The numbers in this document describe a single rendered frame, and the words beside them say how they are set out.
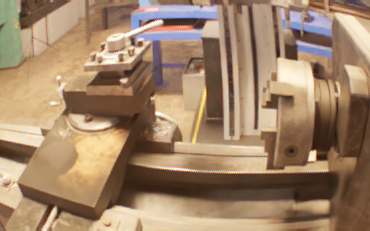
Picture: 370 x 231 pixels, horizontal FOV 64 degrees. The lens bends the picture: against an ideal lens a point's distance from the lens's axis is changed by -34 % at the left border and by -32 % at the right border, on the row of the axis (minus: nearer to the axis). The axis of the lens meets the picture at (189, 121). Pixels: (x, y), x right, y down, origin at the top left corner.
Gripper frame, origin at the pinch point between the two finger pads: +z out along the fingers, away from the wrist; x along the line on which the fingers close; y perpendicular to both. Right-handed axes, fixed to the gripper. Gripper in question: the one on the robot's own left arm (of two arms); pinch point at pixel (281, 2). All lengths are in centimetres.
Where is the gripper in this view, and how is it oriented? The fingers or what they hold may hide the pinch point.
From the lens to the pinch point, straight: 90.1
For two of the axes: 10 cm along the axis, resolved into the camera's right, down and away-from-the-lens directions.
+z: 9.6, 1.1, -2.4
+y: -0.6, 9.7, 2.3
